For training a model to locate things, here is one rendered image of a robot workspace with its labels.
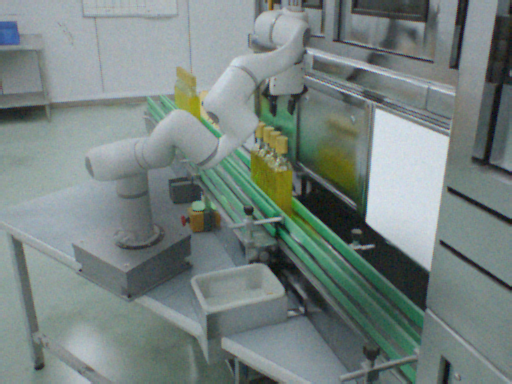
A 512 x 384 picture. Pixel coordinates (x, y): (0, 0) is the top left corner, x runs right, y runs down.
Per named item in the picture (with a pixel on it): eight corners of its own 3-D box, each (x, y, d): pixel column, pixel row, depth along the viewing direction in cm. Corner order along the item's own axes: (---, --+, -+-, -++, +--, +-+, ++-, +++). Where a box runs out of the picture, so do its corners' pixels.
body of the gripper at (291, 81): (300, 48, 148) (295, 85, 155) (266, 50, 145) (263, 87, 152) (311, 59, 143) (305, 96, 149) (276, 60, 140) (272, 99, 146)
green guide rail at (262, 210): (276, 236, 158) (276, 211, 155) (272, 236, 158) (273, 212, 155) (162, 108, 310) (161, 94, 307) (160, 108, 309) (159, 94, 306)
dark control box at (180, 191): (192, 202, 215) (191, 183, 212) (173, 205, 213) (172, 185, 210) (187, 195, 222) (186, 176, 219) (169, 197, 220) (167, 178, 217)
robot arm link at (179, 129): (166, 181, 137) (193, 180, 125) (126, 146, 130) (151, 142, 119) (195, 141, 142) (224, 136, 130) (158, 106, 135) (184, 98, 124)
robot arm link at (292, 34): (231, 84, 133) (274, 27, 140) (274, 101, 128) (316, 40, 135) (222, 61, 126) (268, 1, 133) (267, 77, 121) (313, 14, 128)
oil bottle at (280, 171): (292, 225, 166) (293, 161, 158) (275, 228, 164) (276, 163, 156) (285, 218, 171) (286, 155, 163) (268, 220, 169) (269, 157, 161)
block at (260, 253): (279, 264, 157) (279, 243, 154) (249, 270, 154) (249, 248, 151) (274, 258, 160) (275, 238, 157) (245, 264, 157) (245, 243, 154)
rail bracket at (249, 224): (285, 242, 155) (286, 203, 150) (230, 251, 149) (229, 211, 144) (281, 237, 157) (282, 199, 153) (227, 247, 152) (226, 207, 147)
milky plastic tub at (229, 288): (287, 320, 141) (288, 292, 138) (206, 339, 134) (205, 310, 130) (264, 287, 156) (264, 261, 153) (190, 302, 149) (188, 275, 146)
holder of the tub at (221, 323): (305, 317, 143) (306, 292, 140) (207, 340, 134) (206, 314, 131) (280, 285, 158) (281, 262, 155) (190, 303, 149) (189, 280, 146)
